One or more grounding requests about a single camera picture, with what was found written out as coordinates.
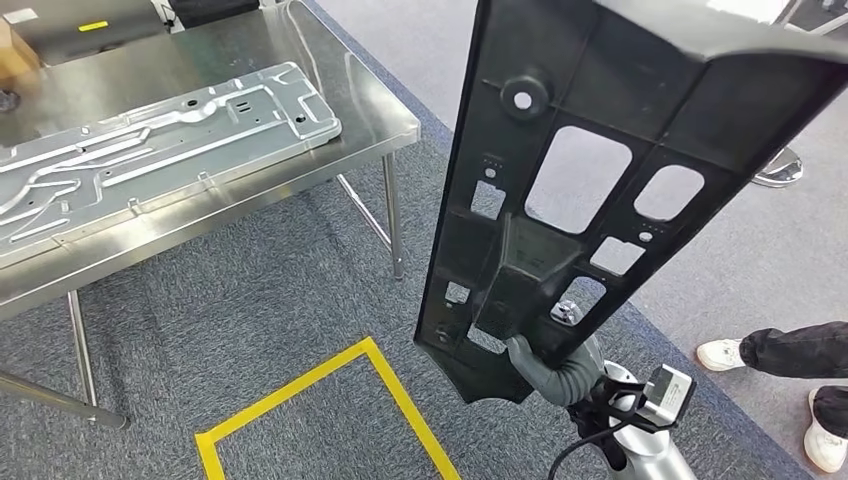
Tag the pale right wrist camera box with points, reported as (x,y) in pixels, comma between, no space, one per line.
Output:
(669,394)

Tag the brown cardboard box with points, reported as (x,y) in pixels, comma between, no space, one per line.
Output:
(16,56)

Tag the chrome stanchion post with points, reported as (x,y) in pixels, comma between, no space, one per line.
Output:
(785,171)

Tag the black plastic panel part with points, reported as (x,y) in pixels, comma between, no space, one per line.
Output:
(596,73)

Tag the stainless steel workbench table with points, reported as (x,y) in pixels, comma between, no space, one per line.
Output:
(371,126)

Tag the yellow floor tape square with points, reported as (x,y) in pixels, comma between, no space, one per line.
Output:
(291,387)

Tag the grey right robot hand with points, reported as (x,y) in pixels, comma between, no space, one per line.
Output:
(526,358)

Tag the stamped sheet metal panel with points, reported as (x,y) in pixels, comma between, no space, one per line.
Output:
(166,152)

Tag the dark case with yellow label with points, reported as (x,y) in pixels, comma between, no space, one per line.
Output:
(99,40)

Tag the person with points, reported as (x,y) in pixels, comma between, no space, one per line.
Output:
(795,351)

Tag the black box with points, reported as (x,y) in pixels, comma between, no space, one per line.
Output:
(212,12)

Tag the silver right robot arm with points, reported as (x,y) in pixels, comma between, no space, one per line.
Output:
(652,457)

